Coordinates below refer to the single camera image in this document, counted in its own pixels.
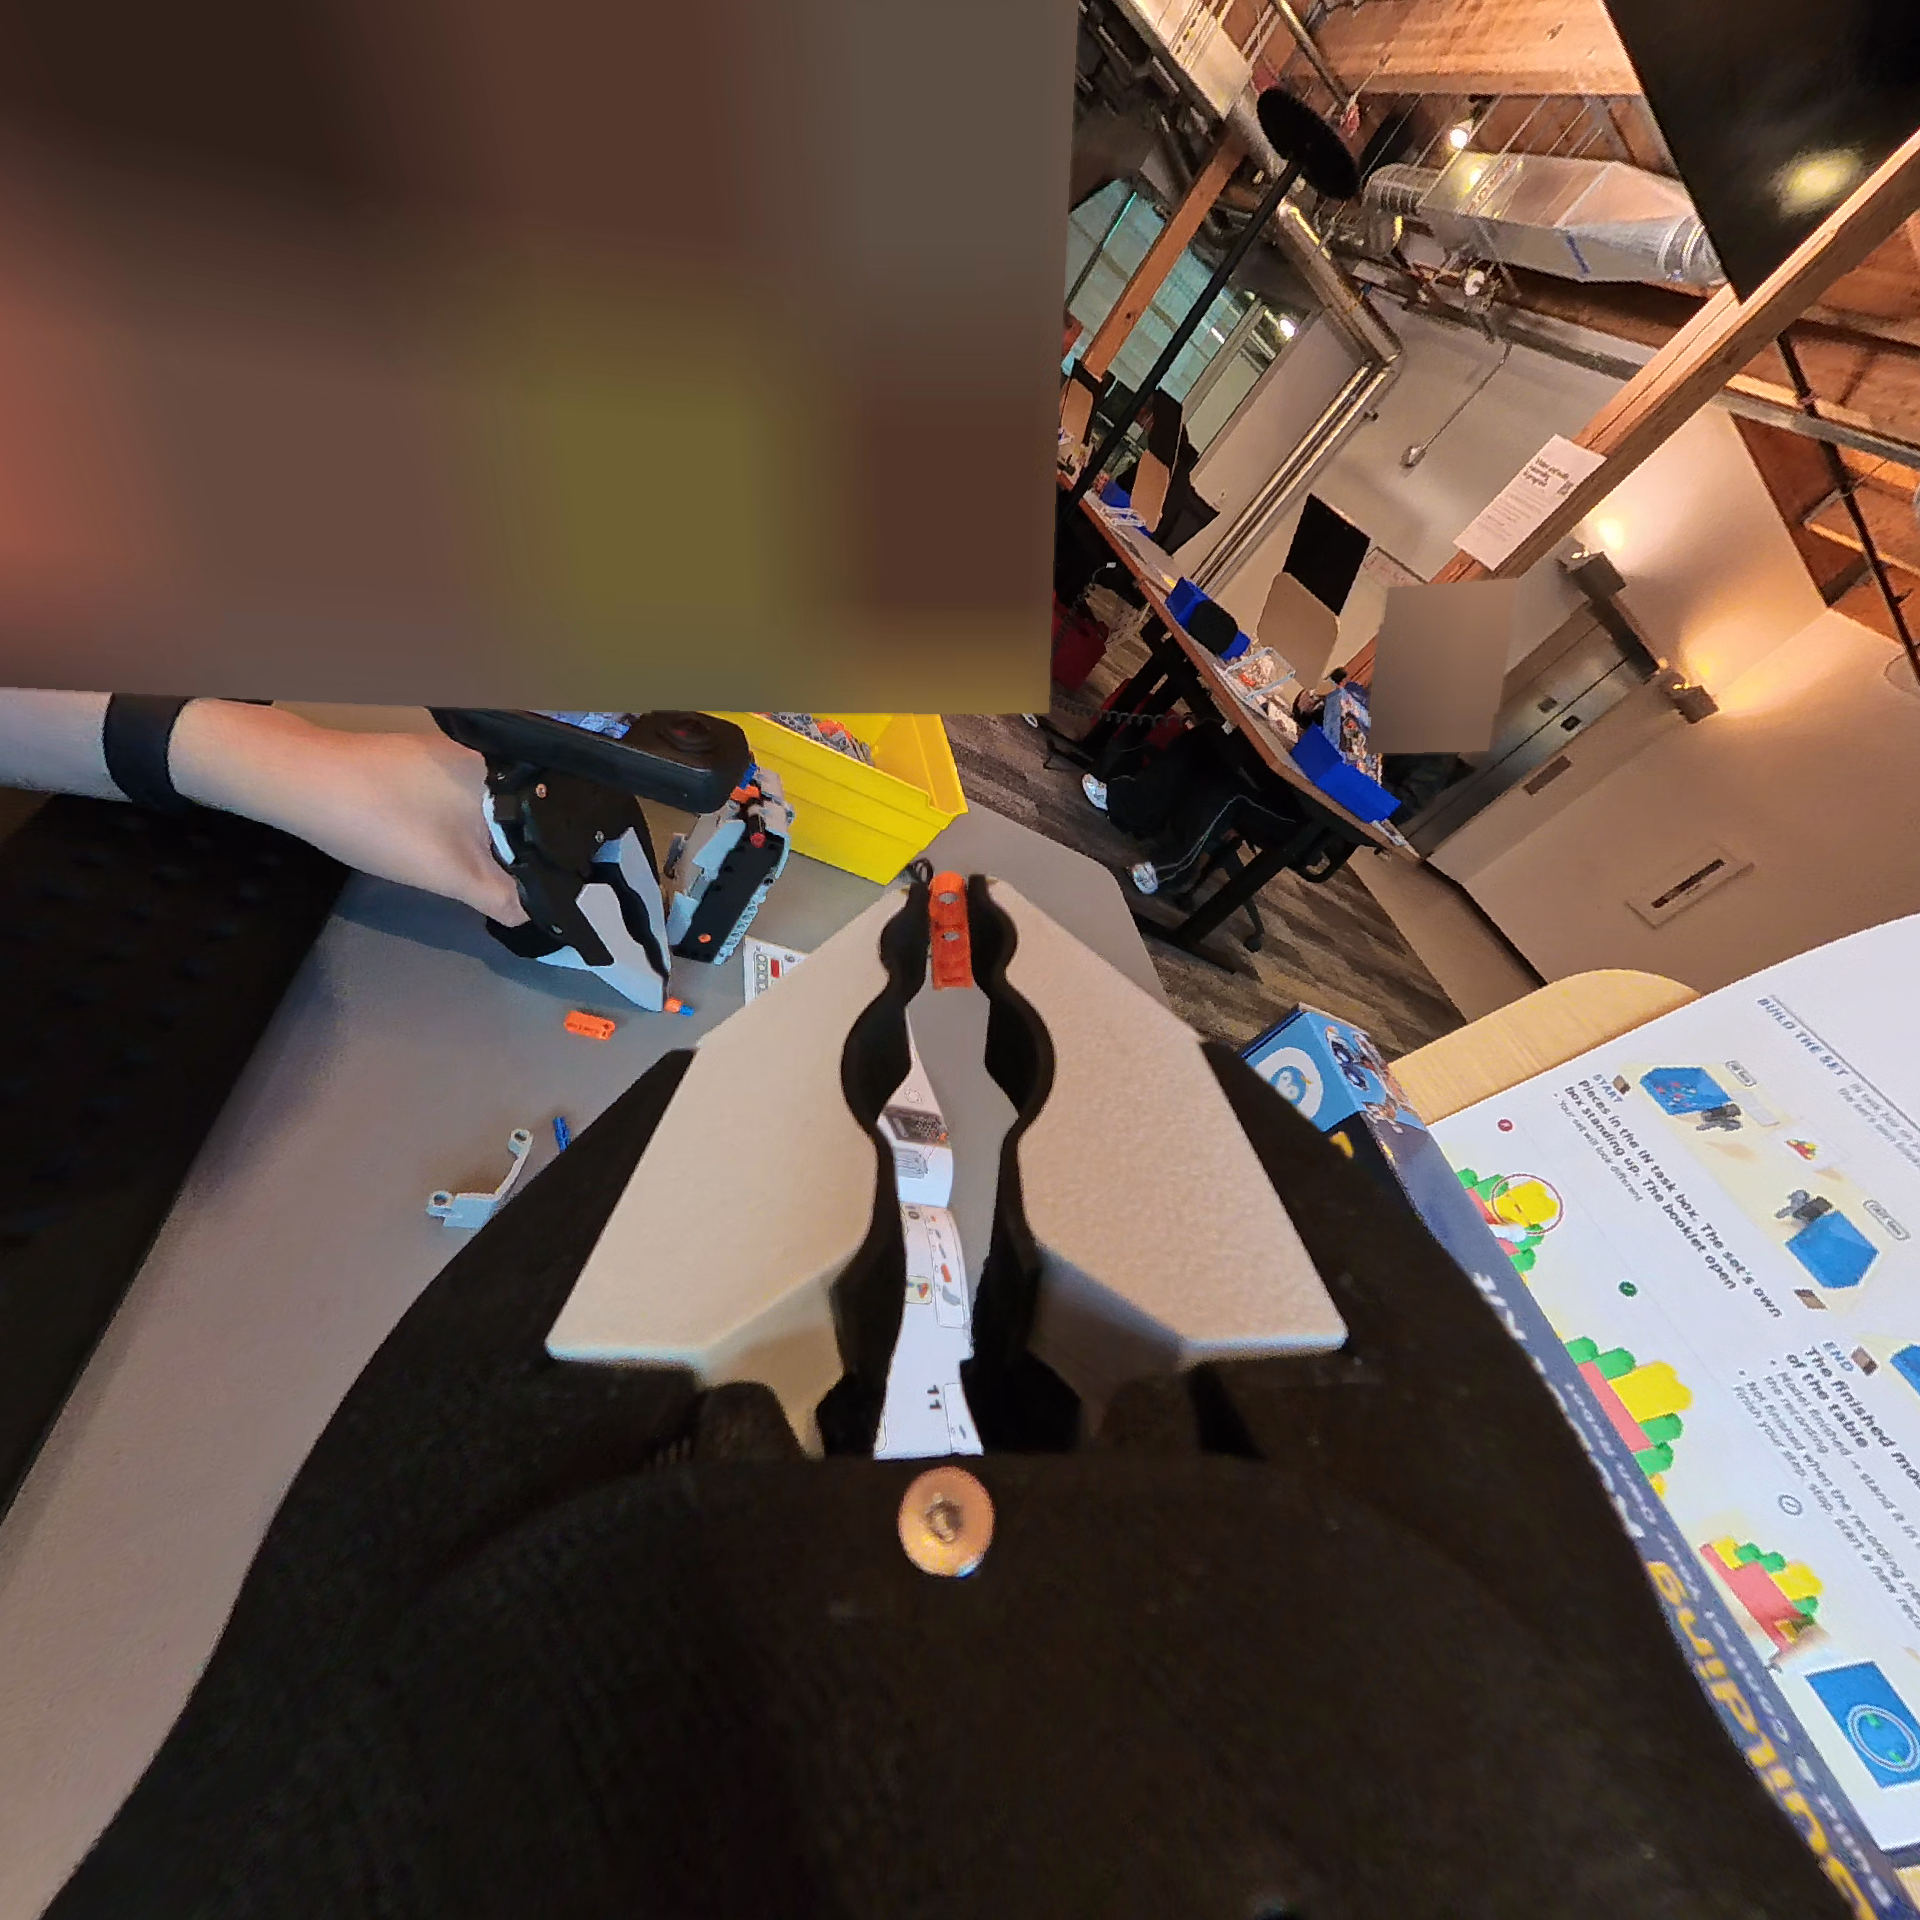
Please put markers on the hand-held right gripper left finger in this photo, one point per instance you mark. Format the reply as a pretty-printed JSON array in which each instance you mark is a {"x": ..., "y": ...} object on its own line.
[{"x": 721, "y": 1202}]

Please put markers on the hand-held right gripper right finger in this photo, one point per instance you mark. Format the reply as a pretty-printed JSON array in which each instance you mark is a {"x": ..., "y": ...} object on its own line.
[{"x": 1142, "y": 1202}]

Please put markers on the orange toy brick piece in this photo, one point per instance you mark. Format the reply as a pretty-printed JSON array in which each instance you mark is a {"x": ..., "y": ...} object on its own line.
[{"x": 948, "y": 932}]

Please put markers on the person's left hand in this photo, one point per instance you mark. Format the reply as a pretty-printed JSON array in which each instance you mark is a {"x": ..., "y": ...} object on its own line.
[{"x": 399, "y": 796}]

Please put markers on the small orange toy piece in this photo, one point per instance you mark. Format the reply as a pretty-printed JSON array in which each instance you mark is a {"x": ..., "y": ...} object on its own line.
[{"x": 588, "y": 1025}]

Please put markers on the blue robot kit box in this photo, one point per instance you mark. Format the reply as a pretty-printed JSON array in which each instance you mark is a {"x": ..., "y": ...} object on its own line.
[{"x": 1320, "y": 1073}]

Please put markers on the white instruction booklet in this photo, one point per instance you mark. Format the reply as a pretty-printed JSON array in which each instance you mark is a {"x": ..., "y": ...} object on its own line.
[{"x": 931, "y": 1276}]

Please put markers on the grey angled toy piece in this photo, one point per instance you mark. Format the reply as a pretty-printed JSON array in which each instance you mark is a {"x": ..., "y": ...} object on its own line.
[{"x": 483, "y": 1190}]

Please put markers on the yellow plastic bin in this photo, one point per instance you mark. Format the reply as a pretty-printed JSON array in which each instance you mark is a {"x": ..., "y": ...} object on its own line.
[{"x": 856, "y": 796}]

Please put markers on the black wristband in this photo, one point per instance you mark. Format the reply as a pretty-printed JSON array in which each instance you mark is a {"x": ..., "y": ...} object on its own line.
[{"x": 147, "y": 751}]

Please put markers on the blue plastic bin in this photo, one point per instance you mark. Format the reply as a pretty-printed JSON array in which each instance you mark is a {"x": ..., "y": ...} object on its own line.
[
  {"x": 1343, "y": 774},
  {"x": 1206, "y": 615}
]

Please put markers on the long wooden table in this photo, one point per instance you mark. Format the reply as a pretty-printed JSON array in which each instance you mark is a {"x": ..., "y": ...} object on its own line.
[{"x": 1243, "y": 722}]

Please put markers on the white printed instruction sheet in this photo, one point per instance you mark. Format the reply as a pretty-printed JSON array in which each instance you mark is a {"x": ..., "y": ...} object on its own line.
[{"x": 1723, "y": 1276}]

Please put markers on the black textured mat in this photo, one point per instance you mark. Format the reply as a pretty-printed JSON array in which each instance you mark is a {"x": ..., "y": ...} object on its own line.
[{"x": 136, "y": 1125}]

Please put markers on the beige cardboard panel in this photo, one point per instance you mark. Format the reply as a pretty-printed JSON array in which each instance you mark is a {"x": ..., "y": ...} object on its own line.
[{"x": 1292, "y": 630}]

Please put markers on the black monitor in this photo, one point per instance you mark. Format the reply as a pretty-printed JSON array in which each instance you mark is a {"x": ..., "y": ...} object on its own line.
[{"x": 1326, "y": 556}]

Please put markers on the white paper notice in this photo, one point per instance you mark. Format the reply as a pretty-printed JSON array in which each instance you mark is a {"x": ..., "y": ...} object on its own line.
[{"x": 1527, "y": 503}]

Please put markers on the black floor lamp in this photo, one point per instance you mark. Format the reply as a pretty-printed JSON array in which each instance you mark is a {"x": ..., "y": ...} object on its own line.
[{"x": 1306, "y": 135}]

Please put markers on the white wall label plate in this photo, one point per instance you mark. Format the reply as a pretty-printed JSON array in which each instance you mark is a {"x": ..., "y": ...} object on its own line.
[{"x": 1687, "y": 885}]

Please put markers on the wooden post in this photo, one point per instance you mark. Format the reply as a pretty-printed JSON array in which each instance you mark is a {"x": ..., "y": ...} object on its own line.
[{"x": 1723, "y": 359}]

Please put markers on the silver air duct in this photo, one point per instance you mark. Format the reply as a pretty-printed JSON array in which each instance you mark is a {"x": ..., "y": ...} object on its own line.
[{"x": 1546, "y": 218}]

